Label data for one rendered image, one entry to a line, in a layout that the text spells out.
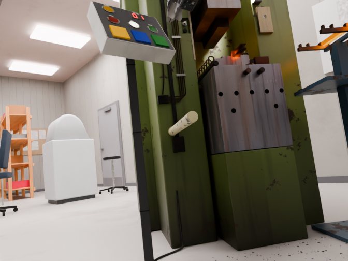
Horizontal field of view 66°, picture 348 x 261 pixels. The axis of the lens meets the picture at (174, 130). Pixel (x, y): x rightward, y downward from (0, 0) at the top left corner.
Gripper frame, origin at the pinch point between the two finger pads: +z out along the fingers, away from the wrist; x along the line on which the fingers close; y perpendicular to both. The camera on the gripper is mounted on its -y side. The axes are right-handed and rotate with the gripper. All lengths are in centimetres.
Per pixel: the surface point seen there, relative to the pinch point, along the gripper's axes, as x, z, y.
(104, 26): -25.6, 11.1, -1.8
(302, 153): 90, 32, 56
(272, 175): 51, 34, 66
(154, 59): -2.1, 17.6, 6.3
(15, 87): 32, 648, -644
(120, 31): -19.4, 10.3, 0.5
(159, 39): -0.1, 10.3, 0.5
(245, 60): 52, 7, 8
